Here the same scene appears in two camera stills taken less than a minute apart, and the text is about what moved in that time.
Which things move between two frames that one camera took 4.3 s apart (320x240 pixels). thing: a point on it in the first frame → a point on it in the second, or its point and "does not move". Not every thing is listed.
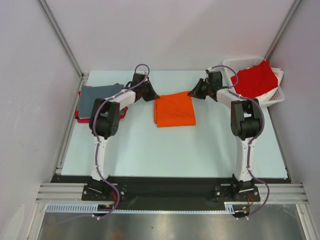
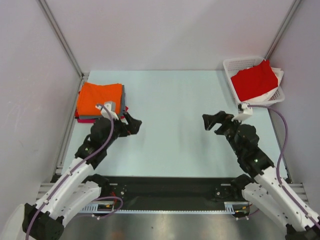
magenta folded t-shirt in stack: x=83 y=120 does not move
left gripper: x=152 y=95 → x=131 y=128
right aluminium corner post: x=294 y=7 does not move
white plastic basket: x=232 y=66 does not move
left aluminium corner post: x=59 y=30 does not move
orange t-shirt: x=174 y=110 → x=90 y=95
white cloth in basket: x=279 y=74 does not move
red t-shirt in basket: x=256 y=81 does not move
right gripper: x=202 y=87 → x=223 y=123
